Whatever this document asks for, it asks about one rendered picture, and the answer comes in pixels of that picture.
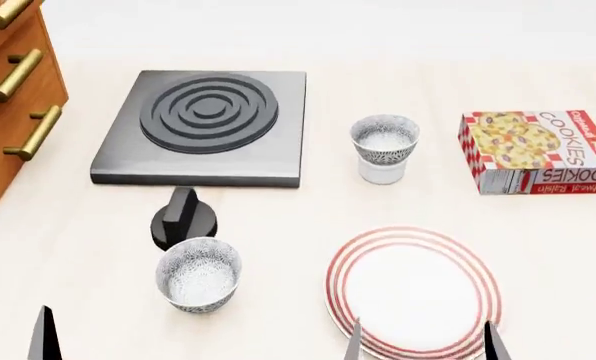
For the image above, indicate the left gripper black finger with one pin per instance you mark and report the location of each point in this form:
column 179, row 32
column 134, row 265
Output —
column 44, row 339

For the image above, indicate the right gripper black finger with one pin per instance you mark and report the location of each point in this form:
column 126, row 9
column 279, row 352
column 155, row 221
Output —
column 495, row 347
column 354, row 347

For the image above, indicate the white plate red rings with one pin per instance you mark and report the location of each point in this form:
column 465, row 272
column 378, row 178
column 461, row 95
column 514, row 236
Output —
column 413, row 292

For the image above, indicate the white ramekin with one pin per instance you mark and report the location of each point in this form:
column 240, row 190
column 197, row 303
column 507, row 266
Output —
column 382, row 174

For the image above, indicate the grey flat stove burner plate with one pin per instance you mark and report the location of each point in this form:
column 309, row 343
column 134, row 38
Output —
column 128, row 157

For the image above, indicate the black stove knob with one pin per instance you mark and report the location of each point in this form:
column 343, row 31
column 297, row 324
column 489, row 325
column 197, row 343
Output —
column 180, row 217

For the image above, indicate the oatmeal raisin cookies box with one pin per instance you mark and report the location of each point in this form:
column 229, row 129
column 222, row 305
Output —
column 523, row 146

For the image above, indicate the wooden drawer cabinet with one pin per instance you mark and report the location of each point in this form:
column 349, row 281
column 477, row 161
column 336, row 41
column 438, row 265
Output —
column 8, row 123

